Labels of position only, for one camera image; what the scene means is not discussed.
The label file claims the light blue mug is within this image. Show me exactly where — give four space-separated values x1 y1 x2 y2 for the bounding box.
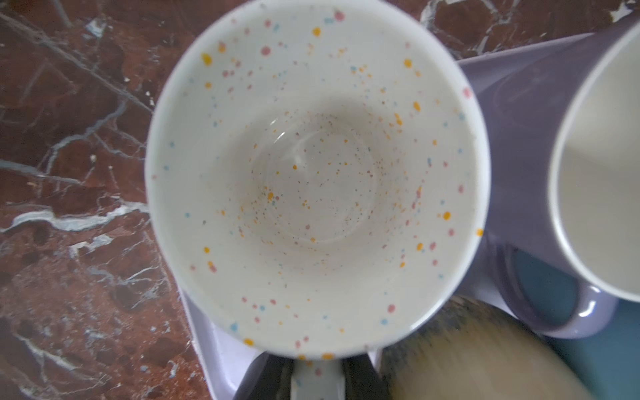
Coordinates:
509 247 640 400

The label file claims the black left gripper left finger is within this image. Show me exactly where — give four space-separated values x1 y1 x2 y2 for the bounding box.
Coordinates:
233 353 293 400

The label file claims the beige mug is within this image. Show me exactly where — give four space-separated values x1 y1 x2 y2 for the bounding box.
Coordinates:
380 296 592 399

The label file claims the purple mug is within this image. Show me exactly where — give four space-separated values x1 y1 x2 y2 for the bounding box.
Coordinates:
474 15 639 339

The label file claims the white speckled mug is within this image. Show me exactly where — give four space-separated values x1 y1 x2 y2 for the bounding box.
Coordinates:
145 1 491 399

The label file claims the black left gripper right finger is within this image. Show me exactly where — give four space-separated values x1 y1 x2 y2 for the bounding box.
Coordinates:
343 353 390 400

